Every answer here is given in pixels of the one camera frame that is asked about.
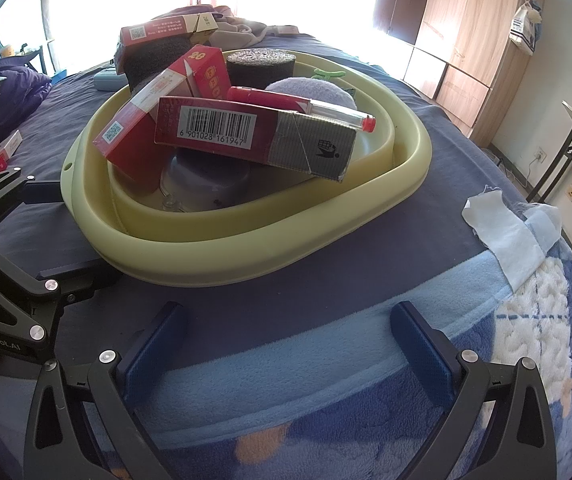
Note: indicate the small red white box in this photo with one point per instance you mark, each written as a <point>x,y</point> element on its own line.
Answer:
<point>3,152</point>

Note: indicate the yellow plastic basin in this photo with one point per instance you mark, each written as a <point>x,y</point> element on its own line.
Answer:
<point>246,245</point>

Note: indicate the lavender round plush pad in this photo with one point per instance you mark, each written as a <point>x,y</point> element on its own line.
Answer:
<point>311,91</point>

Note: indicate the grey clothes heap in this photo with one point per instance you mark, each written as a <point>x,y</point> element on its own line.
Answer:
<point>261,27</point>

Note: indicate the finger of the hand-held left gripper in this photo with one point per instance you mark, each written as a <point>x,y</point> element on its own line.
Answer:
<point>40,192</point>
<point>80,277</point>

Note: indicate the white cloth patch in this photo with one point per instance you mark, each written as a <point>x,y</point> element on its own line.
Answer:
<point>506,240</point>

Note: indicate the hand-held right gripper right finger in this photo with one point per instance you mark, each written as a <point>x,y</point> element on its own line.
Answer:
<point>423,355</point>

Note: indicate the wooden wardrobe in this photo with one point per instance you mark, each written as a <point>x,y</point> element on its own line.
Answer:
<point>466,35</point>

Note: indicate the blue patterned fleece blanket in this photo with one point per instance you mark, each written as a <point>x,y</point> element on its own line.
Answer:
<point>316,310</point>

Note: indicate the red carton with gold end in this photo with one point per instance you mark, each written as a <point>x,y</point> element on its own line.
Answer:
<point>165,30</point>

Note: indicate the green plastic clip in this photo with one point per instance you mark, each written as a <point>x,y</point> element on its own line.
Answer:
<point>328,73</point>

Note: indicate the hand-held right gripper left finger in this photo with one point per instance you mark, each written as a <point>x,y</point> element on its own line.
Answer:
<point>148,360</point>

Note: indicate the black foam block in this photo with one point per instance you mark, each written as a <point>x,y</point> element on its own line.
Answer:
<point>153,62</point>

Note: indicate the purple cloth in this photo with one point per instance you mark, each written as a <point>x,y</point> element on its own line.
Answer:
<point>10,100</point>

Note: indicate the red carton with grey end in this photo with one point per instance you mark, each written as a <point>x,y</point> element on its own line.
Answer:
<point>215,130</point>

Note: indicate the red clear long lighter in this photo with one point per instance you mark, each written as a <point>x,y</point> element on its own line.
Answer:
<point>266,96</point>

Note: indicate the dark chair frame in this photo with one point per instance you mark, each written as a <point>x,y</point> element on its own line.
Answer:
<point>33,57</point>

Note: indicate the black foam cylinder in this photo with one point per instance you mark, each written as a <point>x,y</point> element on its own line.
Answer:
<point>261,67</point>

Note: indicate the red carton with white edge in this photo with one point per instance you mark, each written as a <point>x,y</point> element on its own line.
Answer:
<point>130,127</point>

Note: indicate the small pale blue box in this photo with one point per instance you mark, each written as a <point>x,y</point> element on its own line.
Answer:
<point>109,80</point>

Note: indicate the white plastic bag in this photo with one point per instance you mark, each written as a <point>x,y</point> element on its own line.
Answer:
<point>525,30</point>

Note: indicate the grey lavender plastic bowl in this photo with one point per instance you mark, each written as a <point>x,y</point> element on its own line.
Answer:
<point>205,182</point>

